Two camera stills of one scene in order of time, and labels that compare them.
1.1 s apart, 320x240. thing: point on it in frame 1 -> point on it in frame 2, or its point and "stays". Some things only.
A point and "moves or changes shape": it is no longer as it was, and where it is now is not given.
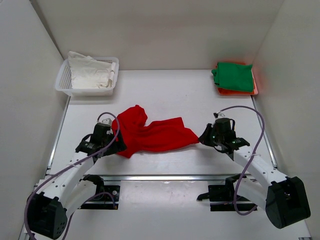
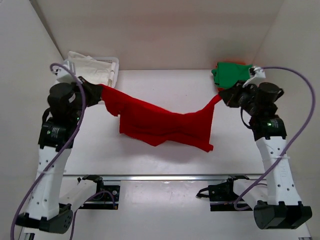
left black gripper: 119,145 -> 97,89
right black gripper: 204,138 -> 229,95
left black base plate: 104,193 stays
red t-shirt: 140,136 moves or changes shape
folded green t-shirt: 234,76 stays
